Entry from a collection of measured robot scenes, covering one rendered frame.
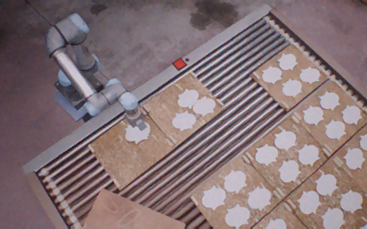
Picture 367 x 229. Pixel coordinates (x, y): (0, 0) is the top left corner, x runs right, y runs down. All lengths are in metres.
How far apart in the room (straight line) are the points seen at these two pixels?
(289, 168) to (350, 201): 0.40
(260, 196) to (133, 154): 0.79
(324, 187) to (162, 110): 1.08
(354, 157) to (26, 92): 2.95
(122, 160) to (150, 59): 1.62
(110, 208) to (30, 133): 1.69
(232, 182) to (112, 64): 1.97
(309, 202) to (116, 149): 1.18
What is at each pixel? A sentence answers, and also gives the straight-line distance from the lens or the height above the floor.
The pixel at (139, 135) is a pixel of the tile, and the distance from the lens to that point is 1.95.
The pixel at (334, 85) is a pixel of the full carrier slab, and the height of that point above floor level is 0.94.
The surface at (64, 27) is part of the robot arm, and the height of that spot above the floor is 1.57.
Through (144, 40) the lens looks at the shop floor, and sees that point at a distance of 3.49.
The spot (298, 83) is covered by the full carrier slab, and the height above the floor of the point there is 0.95.
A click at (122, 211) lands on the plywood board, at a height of 1.04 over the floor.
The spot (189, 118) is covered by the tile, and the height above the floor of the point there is 0.94.
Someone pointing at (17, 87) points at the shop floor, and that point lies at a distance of 3.60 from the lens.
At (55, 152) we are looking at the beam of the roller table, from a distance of 2.11.
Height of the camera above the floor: 2.80
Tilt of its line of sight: 67 degrees down
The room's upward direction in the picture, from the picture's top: 1 degrees counter-clockwise
